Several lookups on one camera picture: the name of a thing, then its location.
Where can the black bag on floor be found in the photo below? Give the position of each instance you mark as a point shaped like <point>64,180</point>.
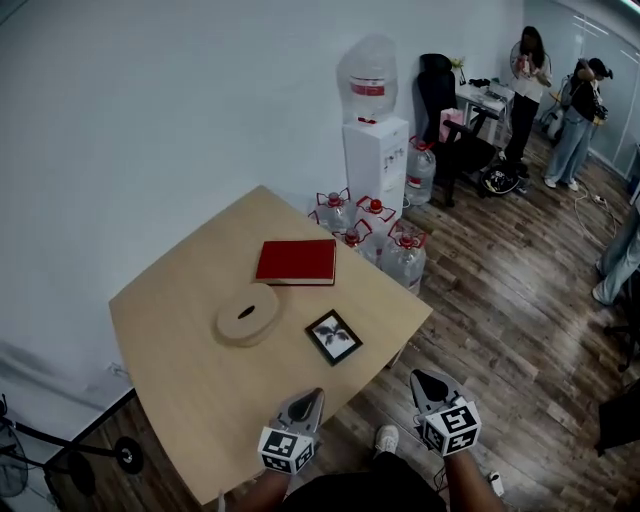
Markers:
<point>500,180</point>

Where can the clear water jug red cap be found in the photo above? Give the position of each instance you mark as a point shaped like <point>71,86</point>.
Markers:
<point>376,215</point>
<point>405,257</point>
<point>354,239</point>
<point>420,172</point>
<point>331,212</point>

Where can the person's left forearm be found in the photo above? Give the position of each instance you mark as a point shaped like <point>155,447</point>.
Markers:
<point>270,490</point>

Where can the black picture frame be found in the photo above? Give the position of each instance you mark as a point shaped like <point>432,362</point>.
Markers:
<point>334,337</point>

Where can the black box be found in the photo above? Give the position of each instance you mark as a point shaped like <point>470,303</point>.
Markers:
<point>620,417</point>

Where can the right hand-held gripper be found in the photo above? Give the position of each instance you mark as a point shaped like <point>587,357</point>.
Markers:
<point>450,425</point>

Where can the white desk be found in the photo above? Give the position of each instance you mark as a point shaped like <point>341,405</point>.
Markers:
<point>482,100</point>

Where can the white charger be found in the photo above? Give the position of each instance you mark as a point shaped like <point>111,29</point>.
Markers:
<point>496,482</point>

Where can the black office chair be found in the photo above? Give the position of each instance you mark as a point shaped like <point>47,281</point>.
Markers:
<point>452,145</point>

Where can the white wall socket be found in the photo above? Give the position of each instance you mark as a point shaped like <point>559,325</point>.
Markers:
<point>117,370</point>

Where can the pink paper bag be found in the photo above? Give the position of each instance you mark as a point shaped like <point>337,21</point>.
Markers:
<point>451,125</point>

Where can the black swivel chair base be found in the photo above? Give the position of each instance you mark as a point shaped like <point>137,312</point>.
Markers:
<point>625,340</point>

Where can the person's white shoe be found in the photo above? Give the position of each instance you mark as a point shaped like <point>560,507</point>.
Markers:
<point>386,440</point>

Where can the person's right forearm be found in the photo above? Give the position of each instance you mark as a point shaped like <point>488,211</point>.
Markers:
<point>465,482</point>

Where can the white power strip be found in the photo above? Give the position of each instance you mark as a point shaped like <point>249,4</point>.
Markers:
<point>599,199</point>

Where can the small potted plant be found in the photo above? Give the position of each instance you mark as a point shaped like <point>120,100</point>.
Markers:
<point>459,67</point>

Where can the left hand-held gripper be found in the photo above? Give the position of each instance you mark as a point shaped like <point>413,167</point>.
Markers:
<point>289,444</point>

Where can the red hardcover book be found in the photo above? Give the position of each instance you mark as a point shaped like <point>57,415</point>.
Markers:
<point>296,261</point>

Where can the white water dispenser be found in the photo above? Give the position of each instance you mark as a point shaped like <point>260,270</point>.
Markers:
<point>372,160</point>

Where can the person's black clothing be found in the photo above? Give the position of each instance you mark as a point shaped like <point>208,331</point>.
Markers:
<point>360,487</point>

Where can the large clear water bottle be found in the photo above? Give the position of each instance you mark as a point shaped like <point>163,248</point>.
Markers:
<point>368,75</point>

